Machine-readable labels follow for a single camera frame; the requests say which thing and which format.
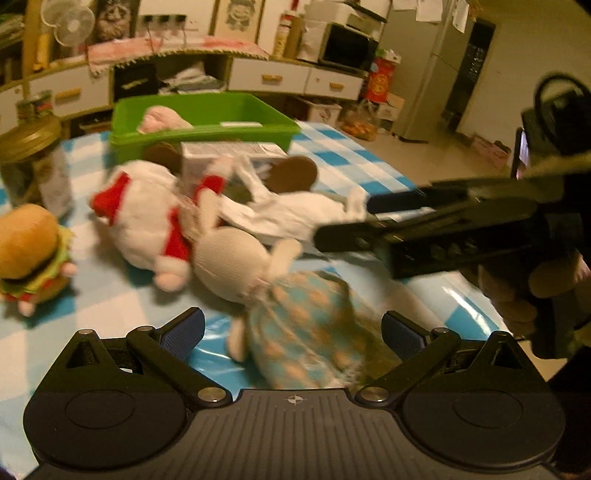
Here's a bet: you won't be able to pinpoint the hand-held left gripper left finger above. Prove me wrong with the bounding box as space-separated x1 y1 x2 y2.
46 307 232 407

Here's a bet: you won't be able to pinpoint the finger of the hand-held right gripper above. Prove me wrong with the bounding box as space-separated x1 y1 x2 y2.
367 179 539 217
313 210 462 256

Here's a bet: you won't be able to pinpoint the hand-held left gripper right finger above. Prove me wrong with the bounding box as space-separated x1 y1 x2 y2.
355 311 542 407

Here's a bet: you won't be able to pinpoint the white cloth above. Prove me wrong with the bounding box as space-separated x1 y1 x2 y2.
210 154 370 245

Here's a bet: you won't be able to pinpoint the bunny doll with blue dress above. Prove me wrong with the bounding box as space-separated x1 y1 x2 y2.
191 189 370 391

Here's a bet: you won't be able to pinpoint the white plush with red outfit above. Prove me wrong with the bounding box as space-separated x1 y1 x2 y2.
90 159 227 292

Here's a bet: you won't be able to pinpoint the burger plush toy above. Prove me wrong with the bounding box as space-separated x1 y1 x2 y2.
0 203 77 317

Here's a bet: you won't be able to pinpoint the pink plush toy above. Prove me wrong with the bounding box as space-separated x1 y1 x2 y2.
139 105 194 134

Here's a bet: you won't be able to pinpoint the green plastic bin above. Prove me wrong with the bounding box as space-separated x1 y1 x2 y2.
109 92 302 160

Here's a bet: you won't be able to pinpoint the person's right hand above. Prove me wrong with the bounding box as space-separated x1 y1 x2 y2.
477 252 591 339

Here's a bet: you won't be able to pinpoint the brown round disc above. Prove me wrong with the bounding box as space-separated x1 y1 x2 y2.
267 156 319 195
143 143 184 175

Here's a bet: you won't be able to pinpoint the bag of oranges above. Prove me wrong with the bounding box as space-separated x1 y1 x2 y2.
342 99 384 141

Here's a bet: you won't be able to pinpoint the blue white checkered tablecloth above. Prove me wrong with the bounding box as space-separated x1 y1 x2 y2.
0 120 509 480

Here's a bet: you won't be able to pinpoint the red gift box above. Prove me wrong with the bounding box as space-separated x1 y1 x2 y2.
362 56 400 105

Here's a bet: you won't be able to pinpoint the printed cardboard box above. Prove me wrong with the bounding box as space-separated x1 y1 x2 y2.
295 97 343 123

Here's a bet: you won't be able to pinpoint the grey refrigerator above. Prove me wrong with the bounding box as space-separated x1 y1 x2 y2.
387 0 477 140

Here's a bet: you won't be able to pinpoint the milk carton with straw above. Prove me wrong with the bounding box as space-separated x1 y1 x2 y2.
181 141 289 185

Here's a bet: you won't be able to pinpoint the microwave oven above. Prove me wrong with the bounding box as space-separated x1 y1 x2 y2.
318 23 380 73

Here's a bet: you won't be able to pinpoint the white paper notes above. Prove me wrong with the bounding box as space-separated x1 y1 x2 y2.
392 0 472 33

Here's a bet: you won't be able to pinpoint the white printer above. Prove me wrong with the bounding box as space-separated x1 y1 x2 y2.
305 0 389 29

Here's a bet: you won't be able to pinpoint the tall yellow canister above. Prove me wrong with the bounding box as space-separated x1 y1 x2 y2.
273 11 296 58

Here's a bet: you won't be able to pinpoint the cookie jar with gold lid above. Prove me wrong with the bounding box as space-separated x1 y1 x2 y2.
0 115 75 217

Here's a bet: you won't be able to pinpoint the framed child picture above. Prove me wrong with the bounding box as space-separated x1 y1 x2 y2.
215 0 265 42

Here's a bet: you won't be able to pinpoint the black box with gold print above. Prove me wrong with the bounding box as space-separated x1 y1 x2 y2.
113 62 160 100

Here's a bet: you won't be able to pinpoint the white and yellow cabinet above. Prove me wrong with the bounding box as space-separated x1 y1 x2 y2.
0 44 370 139

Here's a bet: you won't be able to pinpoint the pink cloth with fringe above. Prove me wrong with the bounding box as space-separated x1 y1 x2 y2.
87 37 269 75

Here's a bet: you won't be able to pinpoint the framed raccoon picture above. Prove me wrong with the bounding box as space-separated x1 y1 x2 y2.
95 0 139 42

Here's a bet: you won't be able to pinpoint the white desk fan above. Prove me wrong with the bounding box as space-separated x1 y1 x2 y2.
41 0 95 47

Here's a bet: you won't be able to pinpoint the stack of papers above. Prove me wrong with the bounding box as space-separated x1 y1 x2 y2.
0 14 25 38

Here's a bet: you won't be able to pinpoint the wall power strip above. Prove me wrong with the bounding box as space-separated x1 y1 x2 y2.
141 14 186 27

